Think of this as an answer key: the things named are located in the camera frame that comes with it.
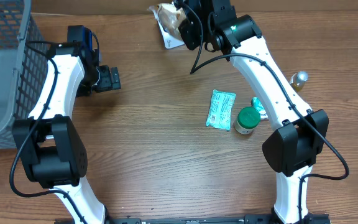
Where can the yellow drink bottle silver cap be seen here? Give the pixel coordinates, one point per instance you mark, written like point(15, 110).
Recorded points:
point(298, 80)

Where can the brown Pantree snack bag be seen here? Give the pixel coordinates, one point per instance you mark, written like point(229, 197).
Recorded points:
point(169, 18)

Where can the white barcode scanner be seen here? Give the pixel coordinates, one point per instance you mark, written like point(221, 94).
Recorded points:
point(170, 41)

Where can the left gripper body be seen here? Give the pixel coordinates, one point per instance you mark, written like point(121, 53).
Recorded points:
point(108, 78)

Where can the dark grey plastic basket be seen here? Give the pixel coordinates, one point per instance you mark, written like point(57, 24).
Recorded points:
point(23, 68)

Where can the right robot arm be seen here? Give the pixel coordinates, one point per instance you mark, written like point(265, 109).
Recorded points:
point(298, 131)

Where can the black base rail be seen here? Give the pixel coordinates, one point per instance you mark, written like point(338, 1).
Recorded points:
point(197, 221)

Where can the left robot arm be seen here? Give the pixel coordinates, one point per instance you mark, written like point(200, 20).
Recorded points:
point(51, 157)

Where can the green lid white jar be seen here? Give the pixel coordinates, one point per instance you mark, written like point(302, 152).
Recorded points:
point(246, 120)

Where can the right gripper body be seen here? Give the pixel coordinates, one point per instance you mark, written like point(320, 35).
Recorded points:
point(196, 38)

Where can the teal snack packet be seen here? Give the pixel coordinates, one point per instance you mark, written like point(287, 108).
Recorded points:
point(220, 110)

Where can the green white drink carton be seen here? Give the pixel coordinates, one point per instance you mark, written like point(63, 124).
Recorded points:
point(256, 104)

